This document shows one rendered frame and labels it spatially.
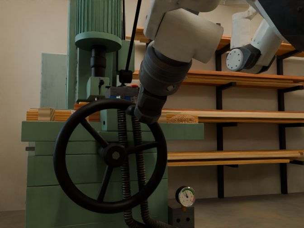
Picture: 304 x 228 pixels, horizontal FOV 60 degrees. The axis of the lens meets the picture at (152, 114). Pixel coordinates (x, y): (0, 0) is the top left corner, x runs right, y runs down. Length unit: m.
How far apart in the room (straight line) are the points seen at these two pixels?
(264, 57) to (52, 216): 0.83
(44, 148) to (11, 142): 2.57
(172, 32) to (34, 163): 0.58
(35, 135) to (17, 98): 2.59
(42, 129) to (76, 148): 0.11
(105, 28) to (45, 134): 0.43
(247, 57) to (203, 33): 0.52
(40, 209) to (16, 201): 2.61
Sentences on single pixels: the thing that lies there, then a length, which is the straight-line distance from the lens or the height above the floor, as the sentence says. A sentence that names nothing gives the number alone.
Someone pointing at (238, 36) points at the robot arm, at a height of 1.21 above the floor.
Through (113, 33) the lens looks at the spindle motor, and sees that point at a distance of 1.02.
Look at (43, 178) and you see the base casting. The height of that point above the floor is 0.73.
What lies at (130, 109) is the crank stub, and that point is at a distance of 0.62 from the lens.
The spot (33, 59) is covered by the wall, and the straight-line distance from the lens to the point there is 3.48.
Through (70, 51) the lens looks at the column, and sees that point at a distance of 1.24.
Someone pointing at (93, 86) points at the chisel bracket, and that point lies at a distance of 0.98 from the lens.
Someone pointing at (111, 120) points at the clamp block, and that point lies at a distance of 0.76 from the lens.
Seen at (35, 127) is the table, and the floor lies 0.88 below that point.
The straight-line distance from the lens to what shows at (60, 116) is 1.00.
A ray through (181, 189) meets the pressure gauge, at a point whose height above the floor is 0.68.
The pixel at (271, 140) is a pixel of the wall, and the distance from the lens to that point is 4.21.
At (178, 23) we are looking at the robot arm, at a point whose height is 1.03.
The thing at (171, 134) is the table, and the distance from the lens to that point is 0.92.
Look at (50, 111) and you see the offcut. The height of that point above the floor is 0.93.
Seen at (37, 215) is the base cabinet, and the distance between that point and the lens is 0.88.
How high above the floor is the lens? 0.86
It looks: 4 degrees up
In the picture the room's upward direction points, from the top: straight up
